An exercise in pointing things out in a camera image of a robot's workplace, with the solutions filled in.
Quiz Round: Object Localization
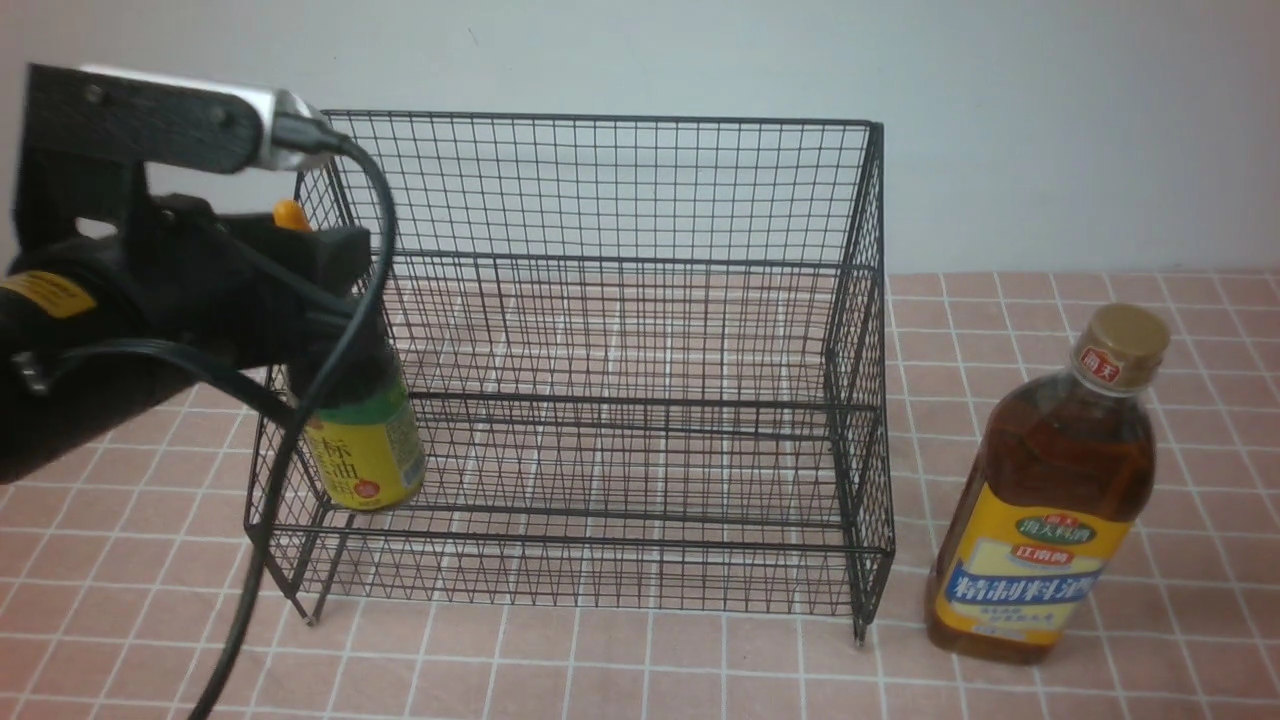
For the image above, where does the small dark sauce bottle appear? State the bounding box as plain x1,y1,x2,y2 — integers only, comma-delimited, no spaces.
305,316,426,512

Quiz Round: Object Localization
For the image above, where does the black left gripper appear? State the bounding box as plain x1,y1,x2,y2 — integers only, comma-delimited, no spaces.
1,193,396,484

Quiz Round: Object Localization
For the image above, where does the black wire mesh rack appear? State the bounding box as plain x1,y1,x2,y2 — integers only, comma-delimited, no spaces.
266,110,895,643

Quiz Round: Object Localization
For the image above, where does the large amber cooking wine bottle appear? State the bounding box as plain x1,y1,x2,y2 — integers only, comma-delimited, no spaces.
923,304,1171,665

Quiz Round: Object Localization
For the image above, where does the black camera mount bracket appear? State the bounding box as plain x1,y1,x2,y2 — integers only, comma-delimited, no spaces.
13,64,343,252

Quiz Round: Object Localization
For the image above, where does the black cable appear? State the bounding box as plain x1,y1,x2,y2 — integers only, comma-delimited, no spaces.
10,140,398,720

